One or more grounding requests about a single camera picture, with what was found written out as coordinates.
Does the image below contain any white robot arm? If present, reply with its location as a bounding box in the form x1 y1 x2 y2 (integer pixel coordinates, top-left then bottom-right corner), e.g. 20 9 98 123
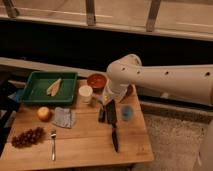
102 54 213 107

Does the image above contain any white paper cup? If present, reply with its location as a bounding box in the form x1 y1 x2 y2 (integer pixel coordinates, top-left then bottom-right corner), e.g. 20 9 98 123
78 85 93 104

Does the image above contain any blue plastic cup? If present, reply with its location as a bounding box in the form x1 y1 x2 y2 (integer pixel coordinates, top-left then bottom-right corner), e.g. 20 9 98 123
121 105 133 121

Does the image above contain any red bowl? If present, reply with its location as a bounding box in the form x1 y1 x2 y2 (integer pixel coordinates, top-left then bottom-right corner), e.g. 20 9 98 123
87 74 107 91

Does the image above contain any small dark bottle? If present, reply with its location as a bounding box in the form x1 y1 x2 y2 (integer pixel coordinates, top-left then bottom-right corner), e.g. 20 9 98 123
98 108 105 122

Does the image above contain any purple bowl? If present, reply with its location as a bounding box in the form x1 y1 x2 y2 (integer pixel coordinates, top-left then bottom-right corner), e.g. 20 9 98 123
121 85 133 101

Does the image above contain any wooden table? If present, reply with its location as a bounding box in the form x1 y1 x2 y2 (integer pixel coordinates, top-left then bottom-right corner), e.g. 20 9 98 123
0 77 155 171

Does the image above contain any grey folded cloth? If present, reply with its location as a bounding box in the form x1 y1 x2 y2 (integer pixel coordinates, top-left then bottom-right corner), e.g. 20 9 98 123
52 107 76 129

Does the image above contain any yellow apple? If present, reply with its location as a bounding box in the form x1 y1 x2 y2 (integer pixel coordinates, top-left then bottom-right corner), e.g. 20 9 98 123
37 107 51 122

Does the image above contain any silver fork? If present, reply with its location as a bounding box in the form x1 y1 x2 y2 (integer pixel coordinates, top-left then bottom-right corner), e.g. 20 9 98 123
51 130 56 161

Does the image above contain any green plastic tray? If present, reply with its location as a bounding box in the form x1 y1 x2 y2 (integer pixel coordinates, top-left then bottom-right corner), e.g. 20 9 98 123
21 71 77 106

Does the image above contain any bunch of dark grapes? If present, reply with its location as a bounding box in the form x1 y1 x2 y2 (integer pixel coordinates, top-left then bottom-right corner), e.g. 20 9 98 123
11 127 45 148

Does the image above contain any black handled knife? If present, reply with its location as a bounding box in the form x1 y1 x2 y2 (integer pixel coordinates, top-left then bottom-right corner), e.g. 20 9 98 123
112 124 119 152

